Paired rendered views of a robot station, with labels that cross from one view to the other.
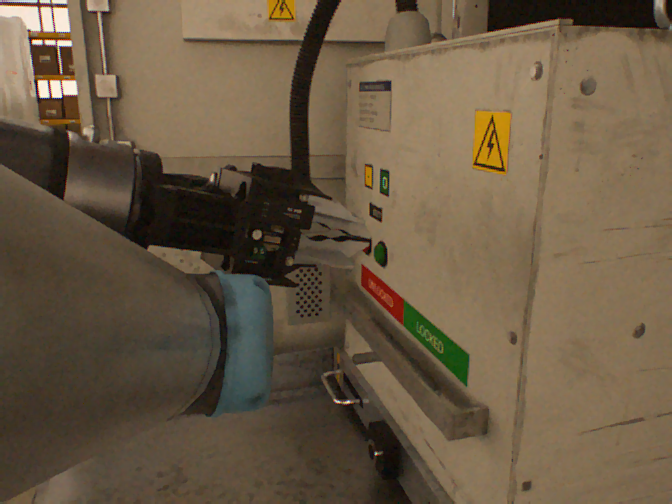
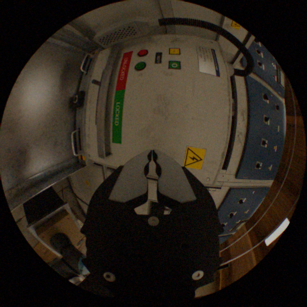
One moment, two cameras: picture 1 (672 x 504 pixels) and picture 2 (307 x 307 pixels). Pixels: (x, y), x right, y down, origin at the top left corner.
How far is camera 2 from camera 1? 0.51 m
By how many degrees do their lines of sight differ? 87
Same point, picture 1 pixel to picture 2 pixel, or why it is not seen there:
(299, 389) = (79, 49)
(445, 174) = (184, 124)
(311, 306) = (105, 41)
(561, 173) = not seen: hidden behind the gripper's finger
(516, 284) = (150, 170)
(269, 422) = (61, 58)
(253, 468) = (44, 80)
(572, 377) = not seen: hidden behind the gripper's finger
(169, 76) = not seen: outside the picture
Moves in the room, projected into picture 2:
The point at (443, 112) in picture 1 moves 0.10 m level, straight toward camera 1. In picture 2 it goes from (208, 123) to (207, 166)
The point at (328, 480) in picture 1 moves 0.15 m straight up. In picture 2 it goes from (61, 95) to (79, 81)
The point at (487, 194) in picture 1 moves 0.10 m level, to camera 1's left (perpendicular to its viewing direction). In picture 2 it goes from (177, 156) to (180, 157)
